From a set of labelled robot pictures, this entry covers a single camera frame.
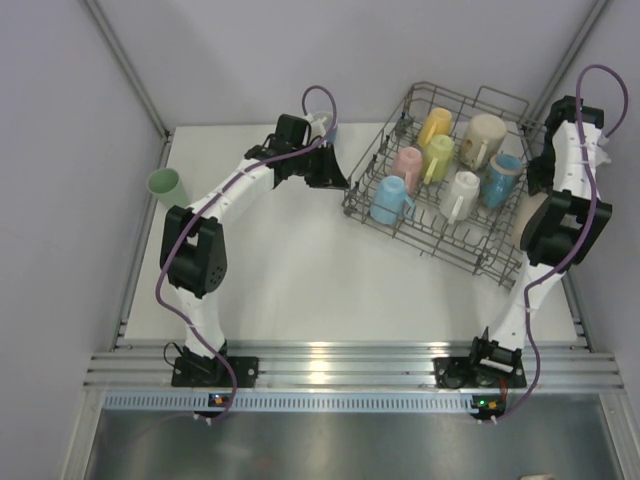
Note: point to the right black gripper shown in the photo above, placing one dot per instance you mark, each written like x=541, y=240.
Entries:
x=538, y=180

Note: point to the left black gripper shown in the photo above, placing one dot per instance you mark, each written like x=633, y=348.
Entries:
x=329, y=174

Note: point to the beige tumbler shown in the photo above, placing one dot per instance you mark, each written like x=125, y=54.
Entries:
x=527, y=207

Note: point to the blue butterfly mug orange inside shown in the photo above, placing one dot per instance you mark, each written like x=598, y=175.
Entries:
x=500, y=178

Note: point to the light blue mug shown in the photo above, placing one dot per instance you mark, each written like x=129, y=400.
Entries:
x=392, y=201

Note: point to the floral cream mug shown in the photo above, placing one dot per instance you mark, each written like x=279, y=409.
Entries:
x=482, y=139

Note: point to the pink mug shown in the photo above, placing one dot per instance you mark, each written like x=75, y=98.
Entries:
x=407, y=165

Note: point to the white mug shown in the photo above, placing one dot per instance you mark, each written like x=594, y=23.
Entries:
x=460, y=196

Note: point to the pale yellow-green mug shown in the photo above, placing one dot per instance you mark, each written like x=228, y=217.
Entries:
x=438, y=157

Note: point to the yellow mug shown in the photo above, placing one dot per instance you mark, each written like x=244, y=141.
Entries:
x=438, y=122

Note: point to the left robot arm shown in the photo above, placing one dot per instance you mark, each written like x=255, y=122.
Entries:
x=193, y=257

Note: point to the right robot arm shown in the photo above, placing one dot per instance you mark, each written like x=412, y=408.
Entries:
x=559, y=219

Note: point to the dark blue mug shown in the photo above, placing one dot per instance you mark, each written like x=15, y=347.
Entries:
x=331, y=124

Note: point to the green tumbler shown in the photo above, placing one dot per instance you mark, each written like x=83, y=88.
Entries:
x=166, y=186

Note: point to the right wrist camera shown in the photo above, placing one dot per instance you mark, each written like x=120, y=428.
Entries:
x=601, y=156

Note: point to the grey wire dish rack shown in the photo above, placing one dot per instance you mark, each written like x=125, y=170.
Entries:
x=481, y=244

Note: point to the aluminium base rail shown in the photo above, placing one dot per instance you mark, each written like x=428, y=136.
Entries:
x=353, y=366

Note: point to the perforated cable tray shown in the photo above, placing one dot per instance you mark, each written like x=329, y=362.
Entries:
x=305, y=402

